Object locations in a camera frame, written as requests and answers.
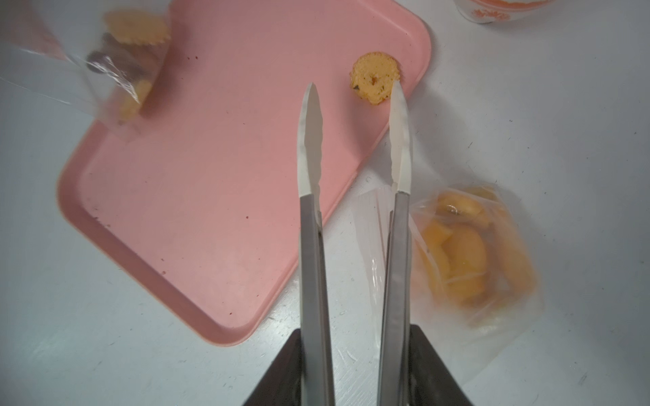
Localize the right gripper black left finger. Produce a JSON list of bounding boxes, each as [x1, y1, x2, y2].
[[244, 329, 302, 406]]

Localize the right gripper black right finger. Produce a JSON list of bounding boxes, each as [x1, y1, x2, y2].
[[409, 324, 473, 406]]

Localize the clear resealable bag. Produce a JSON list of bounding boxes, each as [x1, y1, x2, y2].
[[352, 183, 542, 382]]

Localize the yellow cookies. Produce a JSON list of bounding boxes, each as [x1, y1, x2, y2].
[[412, 185, 538, 309]]

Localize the pink plastic tray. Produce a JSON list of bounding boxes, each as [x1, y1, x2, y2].
[[58, 1, 432, 346]]

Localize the round cookie top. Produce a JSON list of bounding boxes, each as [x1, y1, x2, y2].
[[350, 52, 400, 105]]

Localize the round cookie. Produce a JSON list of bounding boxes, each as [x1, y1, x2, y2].
[[103, 8, 171, 46], [350, 52, 400, 105]]

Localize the clear bag with pink contents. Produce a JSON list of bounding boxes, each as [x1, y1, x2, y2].
[[1, 1, 172, 131]]

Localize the orange patterned bowl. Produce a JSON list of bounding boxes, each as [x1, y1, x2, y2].
[[454, 0, 553, 25]]

